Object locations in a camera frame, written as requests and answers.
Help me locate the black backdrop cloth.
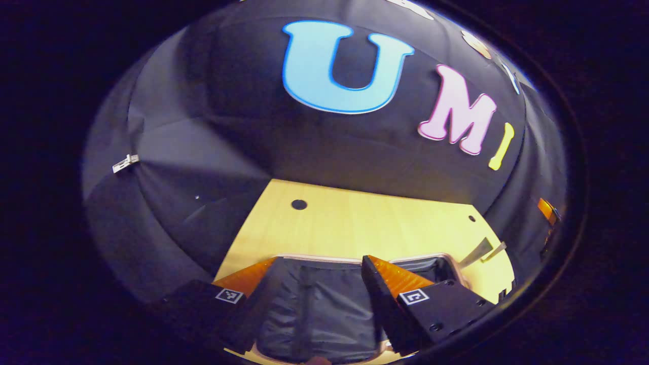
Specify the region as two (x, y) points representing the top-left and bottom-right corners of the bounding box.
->
(81, 0), (568, 305)

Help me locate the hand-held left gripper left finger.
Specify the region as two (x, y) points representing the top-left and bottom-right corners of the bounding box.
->
(152, 256), (285, 355)

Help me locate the small white tag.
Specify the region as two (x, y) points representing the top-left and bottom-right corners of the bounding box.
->
(112, 154), (140, 174)

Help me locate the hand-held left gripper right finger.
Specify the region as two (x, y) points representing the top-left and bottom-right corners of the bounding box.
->
(361, 255), (495, 355)

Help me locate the pink suitcase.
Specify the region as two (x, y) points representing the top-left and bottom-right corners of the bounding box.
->
(251, 237), (508, 365)

